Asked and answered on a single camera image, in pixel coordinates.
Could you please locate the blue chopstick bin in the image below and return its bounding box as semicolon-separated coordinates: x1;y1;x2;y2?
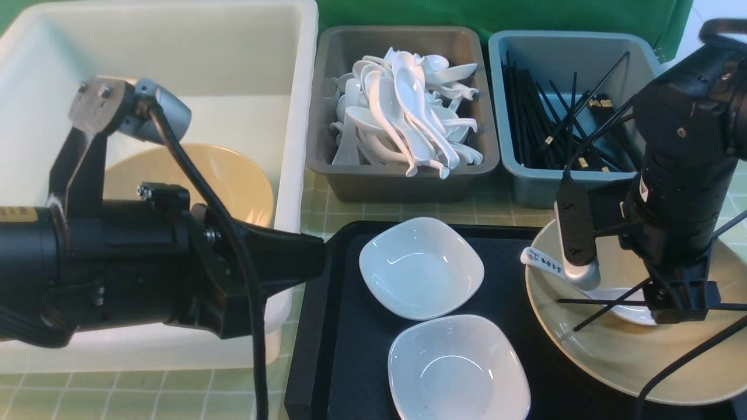
488;31;661;208

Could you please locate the pile of white spoons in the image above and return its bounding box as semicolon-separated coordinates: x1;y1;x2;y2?
325;48;484;179

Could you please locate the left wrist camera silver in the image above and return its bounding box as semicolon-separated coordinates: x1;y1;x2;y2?
118;78;192;145

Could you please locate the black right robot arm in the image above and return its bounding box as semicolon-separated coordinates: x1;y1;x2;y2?
620;18;745;324

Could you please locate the black right camera cable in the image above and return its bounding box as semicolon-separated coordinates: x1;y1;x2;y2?
633;315;747;420

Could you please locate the tan bowl in tub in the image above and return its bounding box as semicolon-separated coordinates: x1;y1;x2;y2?
103;143;275;227

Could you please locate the bundle of black chopsticks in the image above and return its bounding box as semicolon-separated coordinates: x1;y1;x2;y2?
501;51;643;173

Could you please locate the white soup spoon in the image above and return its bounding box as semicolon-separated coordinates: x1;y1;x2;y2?
520;247;657;326

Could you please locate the tan noodle bowl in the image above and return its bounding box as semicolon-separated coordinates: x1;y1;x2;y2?
525;220;746;405

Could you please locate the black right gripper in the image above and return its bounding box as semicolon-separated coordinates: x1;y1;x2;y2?
621;169;730;324

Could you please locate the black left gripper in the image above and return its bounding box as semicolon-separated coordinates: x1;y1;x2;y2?
55;183;326;340

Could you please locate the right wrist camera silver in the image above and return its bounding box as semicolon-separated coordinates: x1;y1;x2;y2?
553;173;601;291

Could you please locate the black serving tray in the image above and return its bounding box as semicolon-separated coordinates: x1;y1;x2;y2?
284;220;747;420

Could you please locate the large white plastic tub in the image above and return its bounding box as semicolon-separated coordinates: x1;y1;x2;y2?
1;1;318;374

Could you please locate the black chopstick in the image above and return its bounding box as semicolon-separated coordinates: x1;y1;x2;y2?
573;210;747;332
556;298;746;312

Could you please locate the white square dish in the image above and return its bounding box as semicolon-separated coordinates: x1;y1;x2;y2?
388;314;531;419
358;217;485;321

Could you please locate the grey spoon bin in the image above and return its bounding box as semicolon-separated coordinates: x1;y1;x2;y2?
306;26;501;203

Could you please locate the green cloth backdrop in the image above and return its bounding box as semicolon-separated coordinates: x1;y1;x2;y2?
0;0;694;64

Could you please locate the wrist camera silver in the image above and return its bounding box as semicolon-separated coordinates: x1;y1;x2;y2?
118;78;192;145
553;173;601;291

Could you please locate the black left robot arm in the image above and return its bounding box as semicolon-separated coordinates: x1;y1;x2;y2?
2;183;253;349

